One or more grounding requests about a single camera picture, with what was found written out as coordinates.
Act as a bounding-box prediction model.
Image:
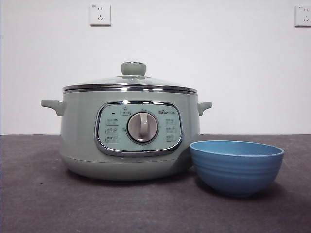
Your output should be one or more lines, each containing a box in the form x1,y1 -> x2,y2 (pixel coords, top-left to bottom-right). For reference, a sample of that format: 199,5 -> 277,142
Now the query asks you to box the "glass lid with green knob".
62,62 -> 198,94

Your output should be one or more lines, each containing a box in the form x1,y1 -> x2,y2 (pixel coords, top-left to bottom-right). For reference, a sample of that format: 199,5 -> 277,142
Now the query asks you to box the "pale green electric steamer pot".
40,84 -> 212,182

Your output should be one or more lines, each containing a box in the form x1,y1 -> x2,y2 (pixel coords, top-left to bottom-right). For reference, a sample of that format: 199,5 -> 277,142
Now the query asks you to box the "blue ribbed bowl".
189,140 -> 285,198

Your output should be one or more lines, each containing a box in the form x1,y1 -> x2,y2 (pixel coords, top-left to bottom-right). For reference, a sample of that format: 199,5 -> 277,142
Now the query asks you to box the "white wall socket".
89,3 -> 112,27
294,5 -> 311,28

